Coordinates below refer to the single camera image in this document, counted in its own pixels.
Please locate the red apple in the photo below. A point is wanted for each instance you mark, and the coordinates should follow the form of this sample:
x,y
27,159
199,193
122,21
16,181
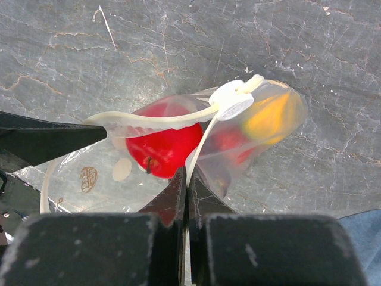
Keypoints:
x,y
162,153

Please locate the yellow orange round fruit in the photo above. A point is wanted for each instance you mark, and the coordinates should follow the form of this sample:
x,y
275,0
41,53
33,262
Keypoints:
x,y
274,118

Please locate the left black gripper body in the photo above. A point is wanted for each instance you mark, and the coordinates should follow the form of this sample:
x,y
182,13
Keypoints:
x,y
19,200

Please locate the red bell pepper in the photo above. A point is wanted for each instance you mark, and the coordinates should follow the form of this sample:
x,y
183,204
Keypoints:
x,y
233,144

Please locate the clear zip top bag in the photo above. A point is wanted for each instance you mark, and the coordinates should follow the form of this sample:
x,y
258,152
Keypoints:
x,y
104,177

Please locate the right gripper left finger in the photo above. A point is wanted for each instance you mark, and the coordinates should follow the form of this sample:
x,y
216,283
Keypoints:
x,y
142,248

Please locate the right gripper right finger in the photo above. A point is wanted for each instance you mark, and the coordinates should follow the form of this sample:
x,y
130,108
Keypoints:
x,y
229,248

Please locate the blue cloth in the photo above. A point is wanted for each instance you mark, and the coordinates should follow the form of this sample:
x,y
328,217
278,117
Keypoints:
x,y
364,231

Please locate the dark purple fruit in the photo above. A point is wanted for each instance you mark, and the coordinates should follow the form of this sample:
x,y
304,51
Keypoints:
x,y
219,184

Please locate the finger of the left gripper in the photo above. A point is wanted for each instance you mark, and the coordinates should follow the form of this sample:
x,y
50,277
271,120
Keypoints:
x,y
30,142

